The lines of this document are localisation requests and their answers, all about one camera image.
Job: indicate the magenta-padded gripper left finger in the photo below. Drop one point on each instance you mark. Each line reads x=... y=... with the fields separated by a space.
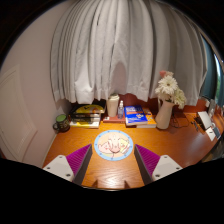
x=63 y=165

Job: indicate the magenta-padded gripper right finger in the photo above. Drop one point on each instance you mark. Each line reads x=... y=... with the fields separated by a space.
x=162 y=166

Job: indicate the pink computer mouse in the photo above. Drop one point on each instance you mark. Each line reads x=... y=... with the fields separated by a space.
x=113 y=146

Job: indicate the round cartoon mouse pad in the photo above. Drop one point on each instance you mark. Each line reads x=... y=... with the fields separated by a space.
x=98 y=154

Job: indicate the dark mug green inside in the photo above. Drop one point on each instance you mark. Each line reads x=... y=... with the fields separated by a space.
x=62 y=124

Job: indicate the yellow and white book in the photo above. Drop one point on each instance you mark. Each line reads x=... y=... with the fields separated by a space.
x=83 y=124

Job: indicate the orange book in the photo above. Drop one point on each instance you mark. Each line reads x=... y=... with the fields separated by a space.
x=150 y=120

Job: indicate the cream pitcher vase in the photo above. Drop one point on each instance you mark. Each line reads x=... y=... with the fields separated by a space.
x=164 y=115

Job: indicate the blue book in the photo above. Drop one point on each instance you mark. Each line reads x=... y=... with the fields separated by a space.
x=135 y=115

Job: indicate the white paper sheet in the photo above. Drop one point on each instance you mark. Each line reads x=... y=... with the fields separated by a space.
x=210 y=133

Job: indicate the yellow and black book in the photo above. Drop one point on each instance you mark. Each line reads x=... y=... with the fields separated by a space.
x=88 y=109

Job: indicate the white laptop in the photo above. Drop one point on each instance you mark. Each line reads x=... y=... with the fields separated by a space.
x=204 y=120

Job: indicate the flat red book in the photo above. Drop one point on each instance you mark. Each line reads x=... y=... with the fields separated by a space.
x=110 y=119

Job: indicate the white cylindrical container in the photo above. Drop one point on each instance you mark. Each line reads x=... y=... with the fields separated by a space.
x=112 y=106

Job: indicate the white pleated curtain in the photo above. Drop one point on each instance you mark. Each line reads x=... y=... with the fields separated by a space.
x=126 y=50

